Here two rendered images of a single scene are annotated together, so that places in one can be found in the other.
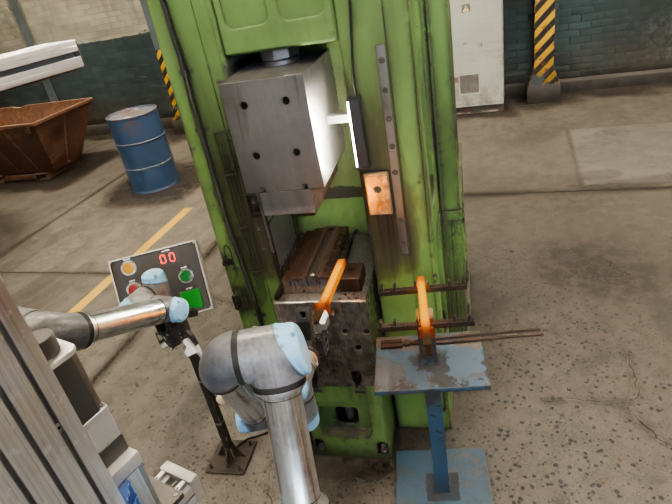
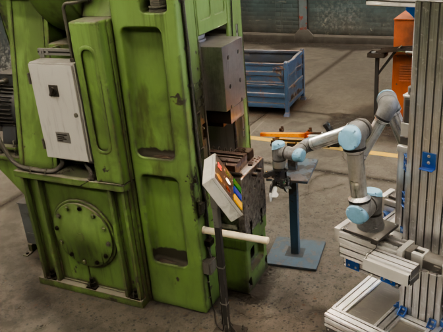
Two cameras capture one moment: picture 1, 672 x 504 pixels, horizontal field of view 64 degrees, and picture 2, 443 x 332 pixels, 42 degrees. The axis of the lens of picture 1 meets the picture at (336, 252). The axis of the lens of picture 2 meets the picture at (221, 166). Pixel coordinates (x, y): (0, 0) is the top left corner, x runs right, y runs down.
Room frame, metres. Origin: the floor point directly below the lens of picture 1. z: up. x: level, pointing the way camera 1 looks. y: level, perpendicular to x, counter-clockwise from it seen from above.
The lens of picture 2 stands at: (1.32, 3.59, 2.48)
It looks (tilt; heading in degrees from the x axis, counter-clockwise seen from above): 24 degrees down; 281
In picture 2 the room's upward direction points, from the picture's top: 5 degrees counter-clockwise
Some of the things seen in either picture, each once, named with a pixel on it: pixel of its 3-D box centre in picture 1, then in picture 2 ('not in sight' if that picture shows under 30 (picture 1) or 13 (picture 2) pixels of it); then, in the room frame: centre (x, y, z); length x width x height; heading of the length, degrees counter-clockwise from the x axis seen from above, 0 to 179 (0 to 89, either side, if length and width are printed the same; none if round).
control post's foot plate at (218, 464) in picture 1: (229, 450); (227, 329); (1.92, 0.70, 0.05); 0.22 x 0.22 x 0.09; 73
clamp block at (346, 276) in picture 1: (352, 276); (243, 153); (1.85, -0.05, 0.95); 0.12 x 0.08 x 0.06; 163
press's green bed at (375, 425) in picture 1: (355, 381); (223, 247); (2.04, 0.02, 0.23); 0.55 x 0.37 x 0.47; 163
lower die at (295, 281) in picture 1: (318, 257); (212, 160); (2.04, 0.08, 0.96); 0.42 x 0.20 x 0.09; 163
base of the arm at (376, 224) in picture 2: not in sight; (370, 218); (1.05, 0.72, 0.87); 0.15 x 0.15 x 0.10
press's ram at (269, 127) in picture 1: (299, 118); (207, 70); (2.03, 0.04, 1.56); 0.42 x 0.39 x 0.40; 163
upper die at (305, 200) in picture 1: (301, 180); (207, 109); (2.04, 0.08, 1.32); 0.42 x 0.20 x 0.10; 163
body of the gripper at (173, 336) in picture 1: (170, 326); (280, 176); (1.55, 0.60, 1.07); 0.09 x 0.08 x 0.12; 144
